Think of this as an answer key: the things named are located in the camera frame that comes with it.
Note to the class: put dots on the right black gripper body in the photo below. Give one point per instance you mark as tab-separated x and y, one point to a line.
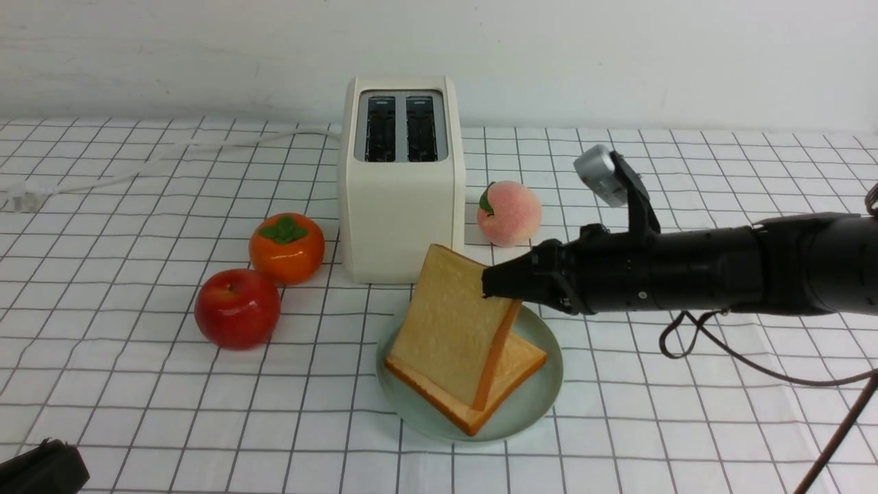
597	272

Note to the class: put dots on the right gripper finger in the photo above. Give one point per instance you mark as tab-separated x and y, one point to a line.
518	278

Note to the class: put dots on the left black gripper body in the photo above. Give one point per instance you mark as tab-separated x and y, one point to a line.
54	466

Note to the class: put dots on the toast slice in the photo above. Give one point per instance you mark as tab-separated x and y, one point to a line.
518	361
453	334

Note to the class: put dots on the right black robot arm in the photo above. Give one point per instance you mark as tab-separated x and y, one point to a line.
800	265

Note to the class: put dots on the pink peach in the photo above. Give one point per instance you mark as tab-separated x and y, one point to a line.
508	213

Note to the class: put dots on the mint green plate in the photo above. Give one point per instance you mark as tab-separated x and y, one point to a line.
525	406

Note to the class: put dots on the cream white toaster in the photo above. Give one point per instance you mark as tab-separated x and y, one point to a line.
401	176

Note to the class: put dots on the orange persimmon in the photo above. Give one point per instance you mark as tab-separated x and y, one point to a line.
288	247

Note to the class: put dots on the red apple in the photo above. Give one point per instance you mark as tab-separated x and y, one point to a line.
237	309

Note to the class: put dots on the white checkered tablecloth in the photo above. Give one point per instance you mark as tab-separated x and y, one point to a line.
99	346

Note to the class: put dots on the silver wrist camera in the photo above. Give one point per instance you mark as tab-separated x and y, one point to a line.
607	174

